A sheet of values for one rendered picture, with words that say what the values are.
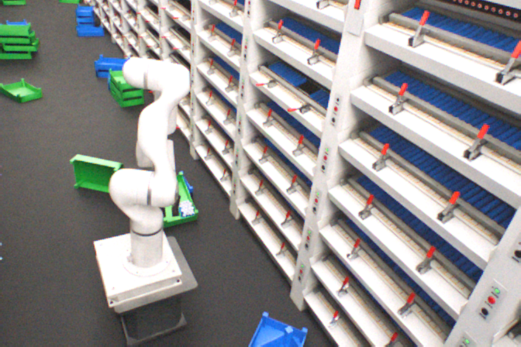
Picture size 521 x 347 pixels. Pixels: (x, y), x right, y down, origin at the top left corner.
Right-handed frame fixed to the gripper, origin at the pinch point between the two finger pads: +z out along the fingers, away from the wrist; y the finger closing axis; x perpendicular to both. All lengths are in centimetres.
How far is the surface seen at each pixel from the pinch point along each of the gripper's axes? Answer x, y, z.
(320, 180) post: 30, 57, -7
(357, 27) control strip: 10, 91, -51
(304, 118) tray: 28, 55, -32
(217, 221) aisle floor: 59, -36, 8
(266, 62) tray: 44, 26, -67
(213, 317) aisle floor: 21, -2, 48
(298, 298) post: 51, 23, 45
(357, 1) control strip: 8, 92, -58
